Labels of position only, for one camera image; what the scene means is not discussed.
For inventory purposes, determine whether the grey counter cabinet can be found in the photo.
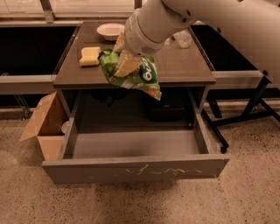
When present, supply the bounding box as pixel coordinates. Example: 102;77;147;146
53;20;215;109

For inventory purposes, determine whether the brown cardboard box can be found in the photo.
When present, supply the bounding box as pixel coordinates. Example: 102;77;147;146
19;92;68;161

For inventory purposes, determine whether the grey open drawer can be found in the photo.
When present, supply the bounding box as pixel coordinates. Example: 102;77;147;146
42;88;229;184

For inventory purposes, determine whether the black table leg frame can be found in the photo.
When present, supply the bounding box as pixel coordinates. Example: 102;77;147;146
201;74;280;154

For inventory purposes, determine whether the clear plastic bottle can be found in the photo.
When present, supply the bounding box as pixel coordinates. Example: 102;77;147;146
164;30;193;49

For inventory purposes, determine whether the yellow sponge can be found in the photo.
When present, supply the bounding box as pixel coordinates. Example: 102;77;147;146
80;47;101;67

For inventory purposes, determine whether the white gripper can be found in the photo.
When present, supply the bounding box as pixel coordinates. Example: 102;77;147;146
113;11;164;77

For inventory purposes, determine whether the white ceramic bowl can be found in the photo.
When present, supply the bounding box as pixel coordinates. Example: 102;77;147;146
96;23;124;41

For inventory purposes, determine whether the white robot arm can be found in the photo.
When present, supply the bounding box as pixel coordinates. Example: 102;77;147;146
124;0;280;86

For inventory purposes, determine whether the green rice chip bag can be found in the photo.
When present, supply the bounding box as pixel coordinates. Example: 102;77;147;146
98;48;162;101

